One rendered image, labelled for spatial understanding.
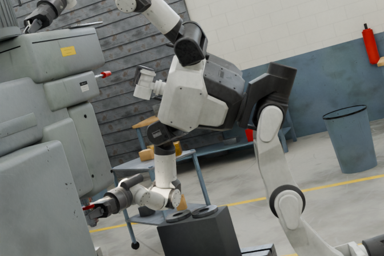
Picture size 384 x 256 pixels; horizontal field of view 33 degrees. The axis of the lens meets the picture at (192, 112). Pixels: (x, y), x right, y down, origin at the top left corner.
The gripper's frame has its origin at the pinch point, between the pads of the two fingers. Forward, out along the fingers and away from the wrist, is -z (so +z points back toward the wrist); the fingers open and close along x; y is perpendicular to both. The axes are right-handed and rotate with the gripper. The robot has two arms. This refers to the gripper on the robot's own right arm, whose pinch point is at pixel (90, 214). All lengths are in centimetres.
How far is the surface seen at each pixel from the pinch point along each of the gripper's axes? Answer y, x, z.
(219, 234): 13, 50, 7
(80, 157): -22.8, 15.8, -9.1
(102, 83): -30, -603, 580
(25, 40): -63, 19, -19
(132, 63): -48, -543, 600
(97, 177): -13.3, 10.8, -0.6
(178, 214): 6.1, 32.4, 10.1
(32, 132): -36, 21, -28
